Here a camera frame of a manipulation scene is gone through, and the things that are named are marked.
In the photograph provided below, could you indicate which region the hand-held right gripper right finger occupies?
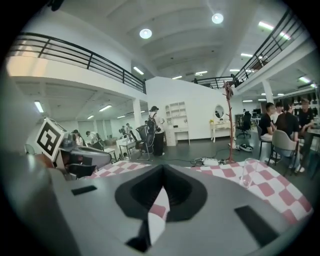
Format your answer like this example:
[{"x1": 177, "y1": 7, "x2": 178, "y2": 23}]
[{"x1": 162, "y1": 164, "x2": 209, "y2": 223}]

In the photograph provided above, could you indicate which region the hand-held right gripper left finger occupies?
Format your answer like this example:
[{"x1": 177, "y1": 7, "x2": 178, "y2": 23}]
[{"x1": 114, "y1": 164, "x2": 165, "y2": 222}]

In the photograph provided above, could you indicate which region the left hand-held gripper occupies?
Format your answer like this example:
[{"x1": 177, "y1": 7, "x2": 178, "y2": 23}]
[{"x1": 35, "y1": 116, "x2": 113, "y2": 181}]

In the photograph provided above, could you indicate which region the white table with faucet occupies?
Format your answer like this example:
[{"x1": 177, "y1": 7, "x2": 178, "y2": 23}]
[{"x1": 116, "y1": 138, "x2": 137, "y2": 161}]

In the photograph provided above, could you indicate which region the black chrome office chair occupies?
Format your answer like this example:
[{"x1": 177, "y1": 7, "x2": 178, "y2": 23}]
[{"x1": 134, "y1": 124, "x2": 153, "y2": 161}]

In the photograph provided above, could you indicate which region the black white patterned object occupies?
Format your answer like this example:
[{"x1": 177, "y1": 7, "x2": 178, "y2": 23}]
[{"x1": 236, "y1": 143, "x2": 254, "y2": 153}]

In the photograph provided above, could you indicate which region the white shelving desk unit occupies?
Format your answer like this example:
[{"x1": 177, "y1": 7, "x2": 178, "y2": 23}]
[{"x1": 164, "y1": 100, "x2": 192, "y2": 147}]

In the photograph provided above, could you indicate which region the white dressing table with mirror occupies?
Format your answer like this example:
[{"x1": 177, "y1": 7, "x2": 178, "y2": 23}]
[{"x1": 208, "y1": 103, "x2": 233, "y2": 144}]

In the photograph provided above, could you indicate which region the pink white checkered tablecloth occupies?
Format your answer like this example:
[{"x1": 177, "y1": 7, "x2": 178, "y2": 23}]
[{"x1": 92, "y1": 159, "x2": 315, "y2": 247}]

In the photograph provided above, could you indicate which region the black balcony railing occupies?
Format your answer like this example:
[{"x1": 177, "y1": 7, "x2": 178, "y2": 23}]
[
  {"x1": 191, "y1": 7, "x2": 311, "y2": 90},
  {"x1": 7, "y1": 31, "x2": 147, "y2": 95}
]

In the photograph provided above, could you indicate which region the reddish wooden coat rack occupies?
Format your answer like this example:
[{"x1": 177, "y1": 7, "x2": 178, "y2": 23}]
[{"x1": 222, "y1": 79, "x2": 238, "y2": 165}]

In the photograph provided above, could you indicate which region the black swivel office chair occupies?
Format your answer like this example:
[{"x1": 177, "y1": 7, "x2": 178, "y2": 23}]
[{"x1": 236, "y1": 111, "x2": 253, "y2": 139}]

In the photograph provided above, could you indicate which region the grey dining chair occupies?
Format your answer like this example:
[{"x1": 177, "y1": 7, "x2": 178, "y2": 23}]
[{"x1": 271, "y1": 129, "x2": 300, "y2": 167}]

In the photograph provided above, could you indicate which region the round ceiling light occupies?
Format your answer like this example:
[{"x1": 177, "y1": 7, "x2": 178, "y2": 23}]
[
  {"x1": 211, "y1": 12, "x2": 225, "y2": 25},
  {"x1": 139, "y1": 28, "x2": 153, "y2": 40}
]

